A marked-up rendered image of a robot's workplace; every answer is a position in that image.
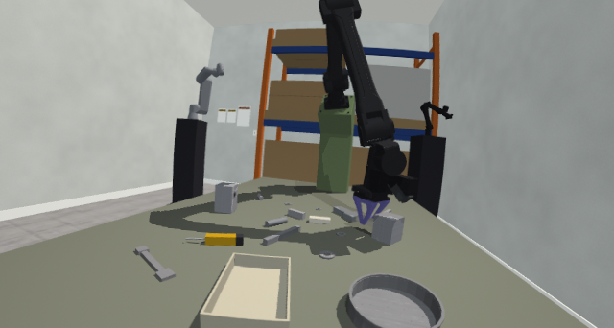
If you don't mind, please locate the yellow-handled screwdriver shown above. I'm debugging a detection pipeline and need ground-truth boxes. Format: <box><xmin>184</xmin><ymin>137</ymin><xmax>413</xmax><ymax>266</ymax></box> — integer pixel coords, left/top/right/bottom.
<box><xmin>185</xmin><ymin>233</ymin><xmax>244</xmax><ymax>246</ymax></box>

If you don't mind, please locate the beige open tray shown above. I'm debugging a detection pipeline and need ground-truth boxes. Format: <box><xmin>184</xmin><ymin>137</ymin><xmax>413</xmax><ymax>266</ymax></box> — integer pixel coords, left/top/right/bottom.
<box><xmin>200</xmin><ymin>253</ymin><xmax>291</xmax><ymax>328</ymax></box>

